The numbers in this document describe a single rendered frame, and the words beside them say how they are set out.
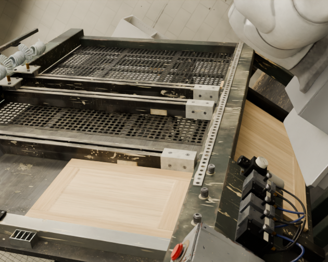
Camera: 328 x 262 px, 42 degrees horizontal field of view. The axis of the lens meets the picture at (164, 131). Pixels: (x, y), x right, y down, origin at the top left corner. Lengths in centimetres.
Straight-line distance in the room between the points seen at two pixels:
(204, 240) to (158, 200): 54
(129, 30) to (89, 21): 170
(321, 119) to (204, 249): 43
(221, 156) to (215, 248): 72
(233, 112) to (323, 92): 90
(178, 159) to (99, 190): 30
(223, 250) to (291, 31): 46
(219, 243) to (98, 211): 57
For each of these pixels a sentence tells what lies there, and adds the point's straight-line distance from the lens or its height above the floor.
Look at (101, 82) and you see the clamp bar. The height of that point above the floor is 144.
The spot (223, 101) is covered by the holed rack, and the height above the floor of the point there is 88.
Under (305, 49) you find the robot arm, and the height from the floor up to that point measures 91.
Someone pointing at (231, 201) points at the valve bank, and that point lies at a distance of 139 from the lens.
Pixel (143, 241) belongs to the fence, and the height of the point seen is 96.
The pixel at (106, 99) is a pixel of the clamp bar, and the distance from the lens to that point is 204.
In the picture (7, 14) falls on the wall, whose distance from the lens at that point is 747.
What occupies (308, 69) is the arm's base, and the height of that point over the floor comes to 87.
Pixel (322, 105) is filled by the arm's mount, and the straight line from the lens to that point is 108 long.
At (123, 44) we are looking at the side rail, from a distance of 301.
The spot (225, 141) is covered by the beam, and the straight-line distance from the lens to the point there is 169.
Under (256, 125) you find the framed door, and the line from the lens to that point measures 253.
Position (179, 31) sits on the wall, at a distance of 664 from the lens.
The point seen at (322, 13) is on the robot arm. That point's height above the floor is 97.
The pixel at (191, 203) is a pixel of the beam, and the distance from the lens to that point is 135.
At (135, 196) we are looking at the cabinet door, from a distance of 144.
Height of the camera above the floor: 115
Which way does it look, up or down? 3 degrees down
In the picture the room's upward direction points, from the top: 58 degrees counter-clockwise
